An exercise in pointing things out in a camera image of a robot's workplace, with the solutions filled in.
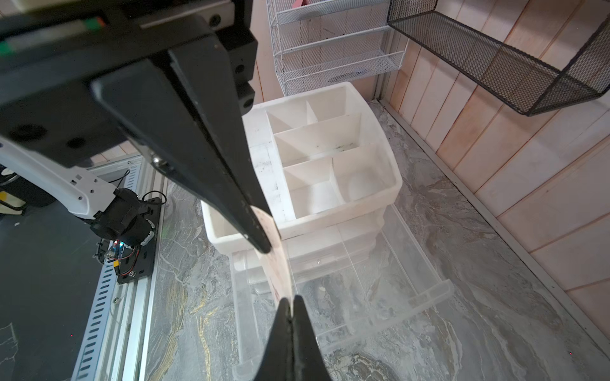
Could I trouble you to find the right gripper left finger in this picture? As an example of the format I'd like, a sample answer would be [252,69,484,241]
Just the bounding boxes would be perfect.
[254,298,292,381]

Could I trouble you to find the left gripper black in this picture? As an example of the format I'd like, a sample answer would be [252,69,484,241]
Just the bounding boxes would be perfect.
[1,1,271,254]

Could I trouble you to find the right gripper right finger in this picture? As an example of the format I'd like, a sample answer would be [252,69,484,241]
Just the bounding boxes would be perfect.
[290,295,331,381]

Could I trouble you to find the clear plastic drawer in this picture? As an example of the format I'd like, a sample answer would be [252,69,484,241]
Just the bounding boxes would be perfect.
[229,205,454,380]

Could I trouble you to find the beige postcard red characters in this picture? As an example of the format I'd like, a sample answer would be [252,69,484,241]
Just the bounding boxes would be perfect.
[251,206,294,306]

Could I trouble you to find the white plastic drawer organizer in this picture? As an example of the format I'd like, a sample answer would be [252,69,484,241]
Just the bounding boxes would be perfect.
[242,82,403,240]

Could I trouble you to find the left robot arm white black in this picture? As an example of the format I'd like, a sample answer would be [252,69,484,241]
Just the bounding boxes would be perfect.
[1,1,279,254]

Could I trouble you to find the pink eraser block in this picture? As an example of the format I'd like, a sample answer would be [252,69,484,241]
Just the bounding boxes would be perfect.
[291,0,308,9]

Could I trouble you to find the white wire wall shelf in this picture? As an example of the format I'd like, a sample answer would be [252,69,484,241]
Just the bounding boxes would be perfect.
[266,1,405,96]

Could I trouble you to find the aluminium front rail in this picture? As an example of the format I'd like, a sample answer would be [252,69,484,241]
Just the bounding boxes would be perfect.
[71,154,165,381]

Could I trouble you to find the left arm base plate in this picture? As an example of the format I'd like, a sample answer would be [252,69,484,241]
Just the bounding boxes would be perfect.
[91,194,167,284]

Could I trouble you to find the black mesh wall basket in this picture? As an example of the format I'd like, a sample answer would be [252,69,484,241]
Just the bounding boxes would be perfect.
[387,1,609,117]

